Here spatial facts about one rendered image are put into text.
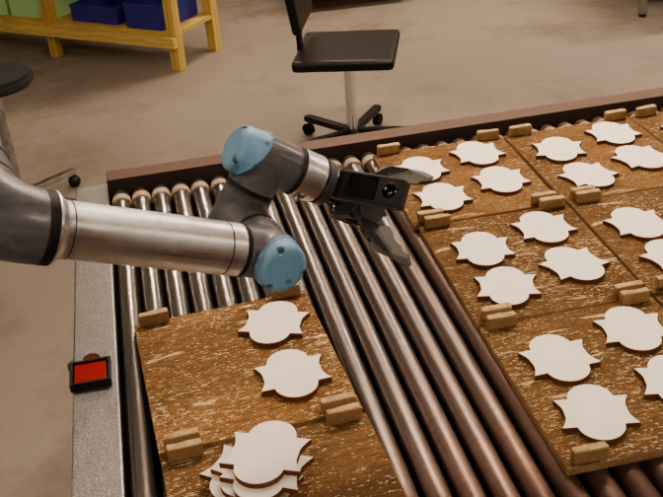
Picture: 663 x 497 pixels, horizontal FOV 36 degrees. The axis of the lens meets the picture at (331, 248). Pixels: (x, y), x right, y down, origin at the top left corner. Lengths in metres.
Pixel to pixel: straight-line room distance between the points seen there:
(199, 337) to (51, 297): 2.17
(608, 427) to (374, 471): 0.38
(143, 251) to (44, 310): 2.73
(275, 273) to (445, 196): 1.06
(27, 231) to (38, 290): 2.92
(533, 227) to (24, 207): 1.30
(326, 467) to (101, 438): 0.41
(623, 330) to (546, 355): 0.16
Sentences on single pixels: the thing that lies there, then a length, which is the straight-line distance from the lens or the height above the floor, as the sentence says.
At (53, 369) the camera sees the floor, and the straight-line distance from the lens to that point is 3.70.
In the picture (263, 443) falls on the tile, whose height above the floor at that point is 0.99.
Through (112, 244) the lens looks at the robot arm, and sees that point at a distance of 1.31.
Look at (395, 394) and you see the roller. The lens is 1.82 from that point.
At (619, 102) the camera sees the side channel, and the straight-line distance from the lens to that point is 2.94.
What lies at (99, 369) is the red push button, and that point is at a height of 0.93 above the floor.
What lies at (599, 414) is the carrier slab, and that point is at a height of 0.95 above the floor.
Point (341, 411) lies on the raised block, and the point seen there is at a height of 0.96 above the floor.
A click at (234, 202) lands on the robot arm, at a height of 1.36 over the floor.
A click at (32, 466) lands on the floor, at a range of 3.30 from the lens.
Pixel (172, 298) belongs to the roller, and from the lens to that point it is 2.17.
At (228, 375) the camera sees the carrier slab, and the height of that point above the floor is 0.94.
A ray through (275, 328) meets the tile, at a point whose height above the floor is 0.95.
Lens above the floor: 2.03
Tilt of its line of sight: 29 degrees down
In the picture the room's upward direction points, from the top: 5 degrees counter-clockwise
